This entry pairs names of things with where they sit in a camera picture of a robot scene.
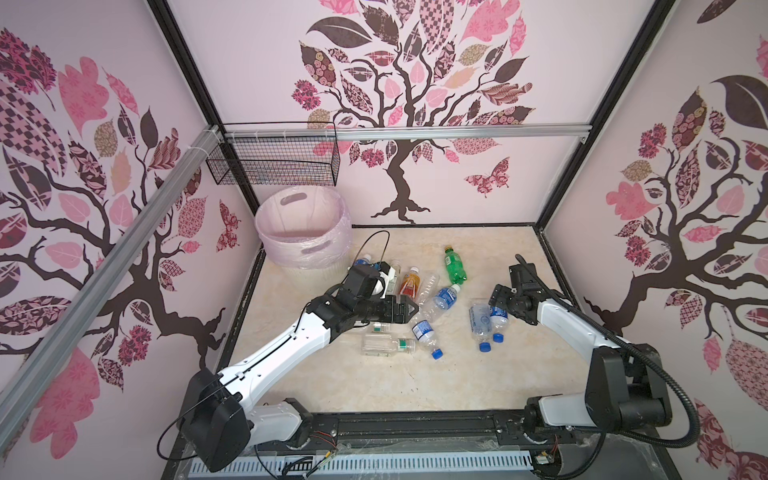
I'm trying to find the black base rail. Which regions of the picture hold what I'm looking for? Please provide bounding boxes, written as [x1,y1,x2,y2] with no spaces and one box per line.
[162,410,680,479]

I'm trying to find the orange red drink bottle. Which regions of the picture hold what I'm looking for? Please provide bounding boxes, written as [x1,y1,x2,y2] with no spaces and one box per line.
[398,266,421,300]

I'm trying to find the clear square bottle upper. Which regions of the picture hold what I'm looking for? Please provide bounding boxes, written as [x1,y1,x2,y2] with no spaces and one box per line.
[362,322,391,334]

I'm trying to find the black corrugated cable conduit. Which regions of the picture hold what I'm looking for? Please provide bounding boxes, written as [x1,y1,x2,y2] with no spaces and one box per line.
[514,254,702,450]

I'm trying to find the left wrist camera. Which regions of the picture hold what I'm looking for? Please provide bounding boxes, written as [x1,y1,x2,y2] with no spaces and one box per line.
[374,261,400,297]

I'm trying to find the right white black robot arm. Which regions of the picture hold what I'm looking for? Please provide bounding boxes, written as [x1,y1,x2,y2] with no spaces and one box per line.
[489,261,679,448]

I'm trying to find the aluminium rail back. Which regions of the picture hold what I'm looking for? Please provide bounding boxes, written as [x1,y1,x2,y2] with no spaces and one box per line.
[225,123,592,141]

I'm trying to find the clear ribbed bottle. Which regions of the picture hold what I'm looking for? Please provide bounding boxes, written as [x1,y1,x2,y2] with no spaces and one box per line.
[416,273,440,305]

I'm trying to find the aluminium rail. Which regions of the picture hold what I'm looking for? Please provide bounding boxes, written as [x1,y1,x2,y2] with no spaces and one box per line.
[1,125,221,448]
[225,123,592,141]

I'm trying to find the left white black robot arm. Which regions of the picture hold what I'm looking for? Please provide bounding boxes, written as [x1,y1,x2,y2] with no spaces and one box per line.
[173,264,419,472]

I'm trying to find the aluminium rail left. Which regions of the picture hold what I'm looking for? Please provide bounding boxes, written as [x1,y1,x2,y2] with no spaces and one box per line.
[1,125,221,448]

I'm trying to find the clear square bottle lower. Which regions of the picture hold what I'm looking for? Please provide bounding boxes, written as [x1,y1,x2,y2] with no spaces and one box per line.
[361,332,416,356]

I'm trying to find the white slotted cable duct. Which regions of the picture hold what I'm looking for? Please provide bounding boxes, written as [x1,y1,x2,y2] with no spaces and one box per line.
[186,451,533,479]

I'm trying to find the dark green bottle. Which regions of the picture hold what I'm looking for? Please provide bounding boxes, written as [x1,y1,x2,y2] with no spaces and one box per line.
[444,246,467,285]

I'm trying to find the pink plastic bin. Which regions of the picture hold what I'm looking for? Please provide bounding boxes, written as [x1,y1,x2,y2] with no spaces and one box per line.
[254,186,352,269]

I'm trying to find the black wire basket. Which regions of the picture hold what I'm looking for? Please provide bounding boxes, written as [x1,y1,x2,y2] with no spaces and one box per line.
[206,120,341,187]

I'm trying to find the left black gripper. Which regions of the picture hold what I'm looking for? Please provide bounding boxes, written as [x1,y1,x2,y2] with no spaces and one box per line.
[355,295,418,324]

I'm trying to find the clear square bottle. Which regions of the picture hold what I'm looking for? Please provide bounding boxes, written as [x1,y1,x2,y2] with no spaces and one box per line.
[361,332,416,356]
[362,322,391,334]

